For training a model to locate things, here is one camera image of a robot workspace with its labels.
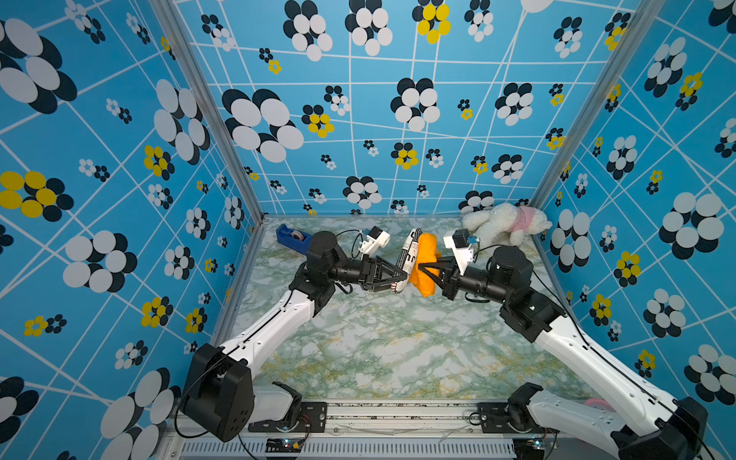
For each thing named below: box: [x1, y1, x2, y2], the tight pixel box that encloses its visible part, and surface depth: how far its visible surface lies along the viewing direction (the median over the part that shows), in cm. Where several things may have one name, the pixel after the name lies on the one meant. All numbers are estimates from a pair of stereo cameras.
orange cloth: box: [410, 232, 441, 298], surface depth 64 cm
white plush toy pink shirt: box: [461, 202, 553, 249], surface depth 110 cm
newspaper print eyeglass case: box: [395, 228, 423, 294], surface depth 63 cm
